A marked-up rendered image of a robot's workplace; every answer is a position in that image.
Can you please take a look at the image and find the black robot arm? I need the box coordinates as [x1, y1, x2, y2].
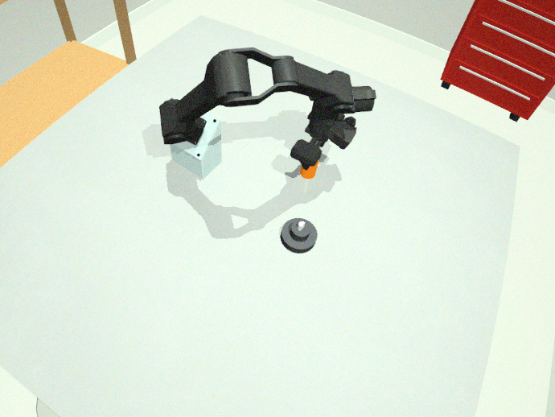
[159, 47, 376, 150]

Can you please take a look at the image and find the orange knob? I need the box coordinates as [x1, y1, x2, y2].
[300, 161, 319, 179]

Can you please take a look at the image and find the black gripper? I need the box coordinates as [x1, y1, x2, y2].
[290, 109, 345, 170]

